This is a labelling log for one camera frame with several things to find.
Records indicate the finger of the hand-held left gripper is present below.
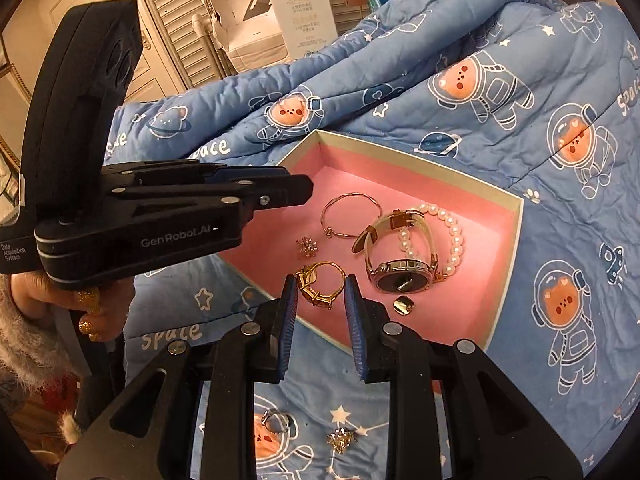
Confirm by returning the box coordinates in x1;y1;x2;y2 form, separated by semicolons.
115;174;315;222
102;159;298;186

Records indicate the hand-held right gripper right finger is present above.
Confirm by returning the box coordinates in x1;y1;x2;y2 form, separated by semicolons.
342;274;583;480

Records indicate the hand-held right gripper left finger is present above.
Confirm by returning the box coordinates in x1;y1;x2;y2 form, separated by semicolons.
55;274;300;480

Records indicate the thin gold bangle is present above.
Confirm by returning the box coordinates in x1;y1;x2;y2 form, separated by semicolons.
320;192;384;241

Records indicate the gold wristwatch with cream strap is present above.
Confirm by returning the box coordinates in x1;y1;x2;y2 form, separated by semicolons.
351;207;441;295

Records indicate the white pearl bracelet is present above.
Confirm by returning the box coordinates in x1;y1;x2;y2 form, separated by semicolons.
397;202;464;282

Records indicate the green box with pink lining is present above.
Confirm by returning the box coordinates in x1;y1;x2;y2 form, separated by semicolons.
212;129;525;357

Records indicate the person's left forearm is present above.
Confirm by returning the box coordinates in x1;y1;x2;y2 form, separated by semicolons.
0;280;85;441

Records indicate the person's left hand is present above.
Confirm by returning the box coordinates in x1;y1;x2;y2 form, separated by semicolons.
10;270;136;346

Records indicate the gold flower brooch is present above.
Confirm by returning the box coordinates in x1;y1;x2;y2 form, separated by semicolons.
326;427;357;456

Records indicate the louvered closet door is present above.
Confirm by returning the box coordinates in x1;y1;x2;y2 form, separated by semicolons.
130;0;361;93

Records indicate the white baby high chair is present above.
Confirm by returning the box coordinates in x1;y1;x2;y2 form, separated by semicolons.
182;0;291;73

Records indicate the tall white carton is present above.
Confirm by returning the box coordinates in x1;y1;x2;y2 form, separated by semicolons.
260;0;341;58

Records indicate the blue printed blanket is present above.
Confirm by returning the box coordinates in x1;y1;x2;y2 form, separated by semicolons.
102;0;640;480

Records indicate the silver ring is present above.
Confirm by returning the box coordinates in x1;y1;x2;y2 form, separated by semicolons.
260;407;294;436

